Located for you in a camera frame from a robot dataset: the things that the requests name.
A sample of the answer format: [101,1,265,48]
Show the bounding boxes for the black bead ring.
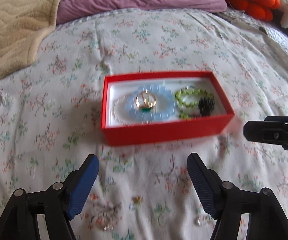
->
[198,96,216,117]

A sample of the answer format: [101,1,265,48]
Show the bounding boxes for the clear bead bracelet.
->
[112,93,140,126]

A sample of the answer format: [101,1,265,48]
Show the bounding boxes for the green bead bracelet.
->
[174,86,215,120]

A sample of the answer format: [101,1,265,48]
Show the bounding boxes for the blue bead bracelet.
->
[125,84,177,123]

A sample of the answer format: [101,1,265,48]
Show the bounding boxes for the gold rings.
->
[135,89,159,113]

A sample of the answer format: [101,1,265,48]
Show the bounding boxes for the floral white bedsheet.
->
[0,9,288,239]

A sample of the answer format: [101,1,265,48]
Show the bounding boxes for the red cardboard box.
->
[101,71,234,146]

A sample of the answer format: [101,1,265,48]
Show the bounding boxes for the orange knitted cushion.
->
[225,0,280,22]

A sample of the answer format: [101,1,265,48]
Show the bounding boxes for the beige fleece blanket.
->
[0,0,61,80]

